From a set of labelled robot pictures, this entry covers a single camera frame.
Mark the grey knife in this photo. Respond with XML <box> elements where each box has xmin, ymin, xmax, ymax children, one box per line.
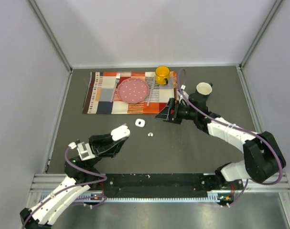
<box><xmin>147</xmin><ymin>77</ymin><xmax>156</xmax><ymax>106</ymax></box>

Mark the yellow glass mug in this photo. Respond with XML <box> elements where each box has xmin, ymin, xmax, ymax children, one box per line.
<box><xmin>155</xmin><ymin>66</ymin><xmax>170</xmax><ymax>85</ymax></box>

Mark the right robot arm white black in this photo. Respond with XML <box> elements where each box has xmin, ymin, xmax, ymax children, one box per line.
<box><xmin>155</xmin><ymin>93</ymin><xmax>286</xmax><ymax>189</ymax></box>

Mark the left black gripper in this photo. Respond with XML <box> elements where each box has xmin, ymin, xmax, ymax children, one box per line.
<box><xmin>86</xmin><ymin>129</ymin><xmax>128</xmax><ymax>169</ymax></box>

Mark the grey fork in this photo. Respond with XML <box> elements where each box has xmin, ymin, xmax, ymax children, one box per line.
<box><xmin>110</xmin><ymin>73</ymin><xmax>120</xmax><ymax>103</ymax></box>

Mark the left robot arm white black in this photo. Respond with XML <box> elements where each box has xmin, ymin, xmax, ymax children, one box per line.
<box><xmin>20</xmin><ymin>129</ymin><xmax>130</xmax><ymax>229</ymax></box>

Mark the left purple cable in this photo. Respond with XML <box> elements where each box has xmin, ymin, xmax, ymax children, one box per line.
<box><xmin>22</xmin><ymin>146</ymin><xmax>107</xmax><ymax>229</ymax></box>

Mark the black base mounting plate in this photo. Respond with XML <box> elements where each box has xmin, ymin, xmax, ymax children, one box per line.
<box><xmin>103</xmin><ymin>173</ymin><xmax>243</xmax><ymax>198</ymax></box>

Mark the colourful checked placemat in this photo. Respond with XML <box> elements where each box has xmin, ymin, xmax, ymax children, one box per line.
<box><xmin>83</xmin><ymin>71</ymin><xmax>178</xmax><ymax>115</ymax></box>

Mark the white slotted cable duct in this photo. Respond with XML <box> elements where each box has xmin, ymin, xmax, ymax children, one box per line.
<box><xmin>75</xmin><ymin>193</ymin><xmax>220</xmax><ymax>203</ymax></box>

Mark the dark green white mug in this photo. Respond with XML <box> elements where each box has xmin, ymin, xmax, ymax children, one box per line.
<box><xmin>196</xmin><ymin>82</ymin><xmax>213</xmax><ymax>100</ymax></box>

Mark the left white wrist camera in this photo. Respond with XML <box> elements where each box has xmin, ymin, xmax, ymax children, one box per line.
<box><xmin>68</xmin><ymin>140</ymin><xmax>97</xmax><ymax>161</ymax></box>

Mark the pink dotted plate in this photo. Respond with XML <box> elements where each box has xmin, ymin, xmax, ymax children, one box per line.
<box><xmin>118</xmin><ymin>78</ymin><xmax>150</xmax><ymax>104</ymax></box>

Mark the white oval charging case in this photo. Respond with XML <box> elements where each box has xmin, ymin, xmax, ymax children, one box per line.
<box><xmin>110</xmin><ymin>124</ymin><xmax>130</xmax><ymax>141</ymax></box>

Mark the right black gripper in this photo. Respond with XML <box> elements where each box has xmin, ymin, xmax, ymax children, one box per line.
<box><xmin>155</xmin><ymin>98</ymin><xmax>198</xmax><ymax>124</ymax></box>

